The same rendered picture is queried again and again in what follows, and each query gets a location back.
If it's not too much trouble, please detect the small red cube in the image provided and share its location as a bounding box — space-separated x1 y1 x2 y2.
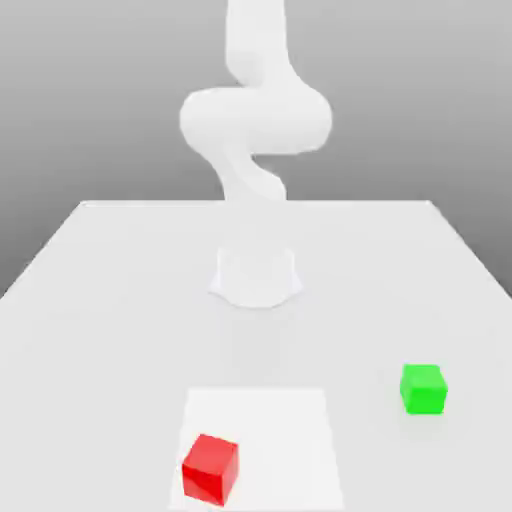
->
181 433 240 508

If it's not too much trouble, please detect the small green cube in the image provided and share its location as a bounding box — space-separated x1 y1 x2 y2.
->
399 363 449 416

